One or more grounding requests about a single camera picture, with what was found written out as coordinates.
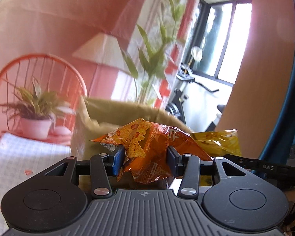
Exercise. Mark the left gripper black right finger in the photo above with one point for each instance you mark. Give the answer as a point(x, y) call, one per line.
point(186, 166)

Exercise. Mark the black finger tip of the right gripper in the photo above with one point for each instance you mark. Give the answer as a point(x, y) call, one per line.
point(257, 165)

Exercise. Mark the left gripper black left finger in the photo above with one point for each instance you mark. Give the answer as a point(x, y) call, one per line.
point(102, 166)

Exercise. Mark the yellow chips bag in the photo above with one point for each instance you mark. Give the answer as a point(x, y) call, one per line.
point(218, 143)

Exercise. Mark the orange chips bag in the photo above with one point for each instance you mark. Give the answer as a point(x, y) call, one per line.
point(146, 146)

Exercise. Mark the brown cardboard box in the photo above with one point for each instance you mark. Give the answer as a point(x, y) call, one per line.
point(96, 117)

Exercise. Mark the pink round object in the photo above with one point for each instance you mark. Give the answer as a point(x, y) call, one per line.
point(61, 131)

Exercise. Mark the wooden headboard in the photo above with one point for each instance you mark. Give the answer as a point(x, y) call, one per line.
point(261, 86)

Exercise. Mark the potted plant white pot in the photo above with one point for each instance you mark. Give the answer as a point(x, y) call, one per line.
point(37, 110)

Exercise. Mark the blue plaid bed sheet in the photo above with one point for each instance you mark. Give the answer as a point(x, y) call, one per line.
point(21, 158)

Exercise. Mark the black exercise bike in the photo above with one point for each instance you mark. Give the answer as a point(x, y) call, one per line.
point(197, 101)

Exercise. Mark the red wooden chair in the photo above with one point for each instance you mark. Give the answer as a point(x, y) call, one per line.
point(53, 74)

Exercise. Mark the tall green bamboo plant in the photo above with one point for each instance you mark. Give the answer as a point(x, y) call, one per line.
point(149, 51)

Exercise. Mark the woven lamp shade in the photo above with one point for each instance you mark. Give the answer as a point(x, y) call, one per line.
point(102, 49)

